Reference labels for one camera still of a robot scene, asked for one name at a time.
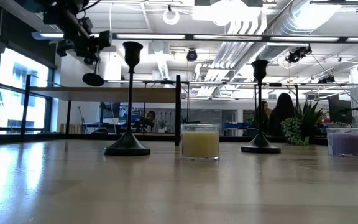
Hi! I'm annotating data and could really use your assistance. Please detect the black table frame rail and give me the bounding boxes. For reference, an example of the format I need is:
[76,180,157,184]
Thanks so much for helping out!
[0,133,358,147]

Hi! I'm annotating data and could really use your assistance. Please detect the blue storage bins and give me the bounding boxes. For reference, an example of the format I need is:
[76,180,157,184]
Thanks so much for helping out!
[224,121,254,130]

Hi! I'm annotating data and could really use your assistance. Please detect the black computer monitor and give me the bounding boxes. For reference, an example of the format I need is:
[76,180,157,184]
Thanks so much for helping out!
[328,94,354,125]

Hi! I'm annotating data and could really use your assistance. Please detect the person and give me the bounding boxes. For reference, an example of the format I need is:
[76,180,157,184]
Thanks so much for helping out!
[260,100,273,135]
[268,93,296,136]
[143,110,157,131]

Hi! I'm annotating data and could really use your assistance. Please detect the row of wooden blocks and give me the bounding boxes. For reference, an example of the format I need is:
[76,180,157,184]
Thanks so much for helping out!
[59,123,84,134]

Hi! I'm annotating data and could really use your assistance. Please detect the black metal candlestick holder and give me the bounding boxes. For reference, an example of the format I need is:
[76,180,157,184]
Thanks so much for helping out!
[81,60,105,87]
[241,59,282,154]
[104,41,151,157]

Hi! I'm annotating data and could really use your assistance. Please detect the black rig-mounted camera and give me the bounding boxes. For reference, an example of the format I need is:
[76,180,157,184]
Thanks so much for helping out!
[285,45,313,65]

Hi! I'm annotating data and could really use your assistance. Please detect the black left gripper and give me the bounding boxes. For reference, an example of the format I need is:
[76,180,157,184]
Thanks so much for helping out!
[56,17,112,57]

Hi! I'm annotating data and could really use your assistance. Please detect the green potted succulent plant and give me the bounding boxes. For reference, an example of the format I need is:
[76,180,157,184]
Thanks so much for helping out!
[280,100,324,146]

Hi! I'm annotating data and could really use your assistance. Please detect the purple candle glass jar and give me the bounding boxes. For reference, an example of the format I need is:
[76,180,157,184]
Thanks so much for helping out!
[326,127,358,157]

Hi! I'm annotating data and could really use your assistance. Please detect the yellow candle glass jar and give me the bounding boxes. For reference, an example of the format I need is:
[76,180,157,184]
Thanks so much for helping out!
[180,123,220,161]

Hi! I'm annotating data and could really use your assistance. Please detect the long LED light bar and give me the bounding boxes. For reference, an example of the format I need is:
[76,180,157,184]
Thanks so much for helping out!
[31,30,358,44]

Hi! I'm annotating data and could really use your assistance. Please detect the black office chair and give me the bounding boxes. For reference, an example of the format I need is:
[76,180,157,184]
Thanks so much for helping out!
[242,127,266,138]

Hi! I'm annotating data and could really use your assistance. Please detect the white hanging ring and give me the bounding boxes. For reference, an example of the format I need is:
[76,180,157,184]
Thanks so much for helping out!
[162,8,181,26]

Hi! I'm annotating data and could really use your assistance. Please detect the black round ceiling camera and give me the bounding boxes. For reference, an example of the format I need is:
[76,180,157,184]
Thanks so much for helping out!
[83,53,98,66]
[186,49,198,63]

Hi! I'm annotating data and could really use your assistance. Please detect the silver ventilation duct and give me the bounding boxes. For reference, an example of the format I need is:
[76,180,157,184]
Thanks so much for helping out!
[256,0,344,63]

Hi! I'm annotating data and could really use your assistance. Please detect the wooden shelf black legs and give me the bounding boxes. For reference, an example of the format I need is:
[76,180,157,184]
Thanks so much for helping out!
[20,74,183,146]

